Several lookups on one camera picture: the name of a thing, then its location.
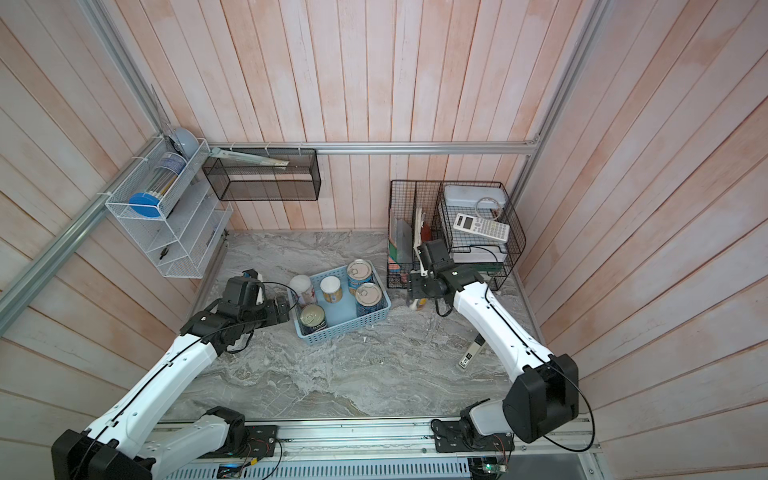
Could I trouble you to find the light blue plastic basket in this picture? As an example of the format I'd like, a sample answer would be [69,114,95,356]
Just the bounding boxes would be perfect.
[289,266,392,345]

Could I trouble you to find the black wire wall basket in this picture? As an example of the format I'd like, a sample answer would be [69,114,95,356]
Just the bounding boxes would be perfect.
[202,147,322,202]

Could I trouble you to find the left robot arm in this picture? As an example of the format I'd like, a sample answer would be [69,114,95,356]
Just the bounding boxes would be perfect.
[51,269,298,479]

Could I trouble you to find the blue can silver lid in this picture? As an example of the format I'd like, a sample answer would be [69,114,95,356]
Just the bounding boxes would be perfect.
[355,282,385,317]
[347,259,374,296]

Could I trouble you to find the red label can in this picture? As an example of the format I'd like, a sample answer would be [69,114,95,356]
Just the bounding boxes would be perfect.
[299,304,327,335]

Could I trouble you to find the white tray in organizer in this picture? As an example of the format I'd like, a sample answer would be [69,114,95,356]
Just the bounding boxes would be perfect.
[443,184,506,210]

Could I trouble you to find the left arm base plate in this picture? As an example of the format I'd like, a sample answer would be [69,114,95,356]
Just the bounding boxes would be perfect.
[203,425,279,460]

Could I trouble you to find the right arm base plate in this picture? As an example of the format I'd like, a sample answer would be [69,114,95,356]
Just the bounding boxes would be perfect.
[430,419,516,454]

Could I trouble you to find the clear tube blue cap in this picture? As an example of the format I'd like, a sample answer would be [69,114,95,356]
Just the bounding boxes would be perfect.
[129,152,187,218]

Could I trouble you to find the black wire desk organizer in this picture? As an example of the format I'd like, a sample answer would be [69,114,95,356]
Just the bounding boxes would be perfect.
[387,180,526,290]

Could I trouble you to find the white wire wall shelf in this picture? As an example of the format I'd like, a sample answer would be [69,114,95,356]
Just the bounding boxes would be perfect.
[106,138,233,279]

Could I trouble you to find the white lid red can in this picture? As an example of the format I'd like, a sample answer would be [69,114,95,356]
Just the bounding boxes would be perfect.
[289,275,316,307]

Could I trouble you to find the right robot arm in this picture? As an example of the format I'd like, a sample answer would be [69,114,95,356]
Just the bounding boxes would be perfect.
[408,239,588,444]

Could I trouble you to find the white lid yellow can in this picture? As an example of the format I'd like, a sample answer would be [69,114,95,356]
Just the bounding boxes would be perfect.
[320,275,343,304]

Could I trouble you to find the white calculator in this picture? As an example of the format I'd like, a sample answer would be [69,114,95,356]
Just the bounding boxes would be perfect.
[452,213,510,242]

